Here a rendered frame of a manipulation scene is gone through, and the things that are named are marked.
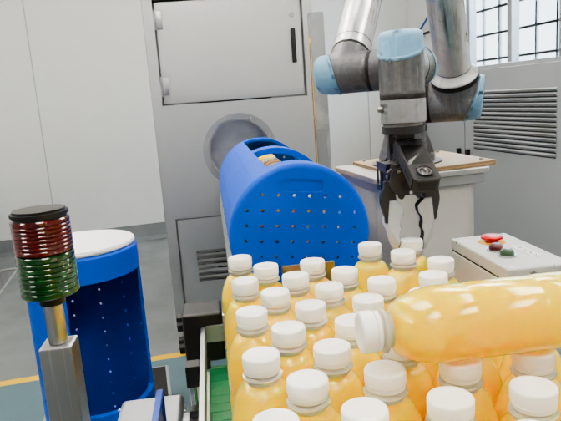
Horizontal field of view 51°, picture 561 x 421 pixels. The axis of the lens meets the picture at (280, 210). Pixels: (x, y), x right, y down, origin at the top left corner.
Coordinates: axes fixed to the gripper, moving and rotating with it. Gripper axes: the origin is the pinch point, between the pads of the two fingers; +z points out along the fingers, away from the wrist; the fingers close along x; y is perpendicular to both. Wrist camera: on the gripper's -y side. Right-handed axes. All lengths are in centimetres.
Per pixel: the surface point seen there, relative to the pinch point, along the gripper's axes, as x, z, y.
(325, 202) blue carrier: 10.8, -5.0, 18.7
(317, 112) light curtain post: -14, -18, 158
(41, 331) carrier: 78, 25, 46
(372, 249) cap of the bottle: 7.3, -0.3, -2.1
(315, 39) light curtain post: -15, -48, 158
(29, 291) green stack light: 54, -7, -29
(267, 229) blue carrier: 22.9, -0.8, 18.6
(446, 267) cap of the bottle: -0.1, 0.0, -14.8
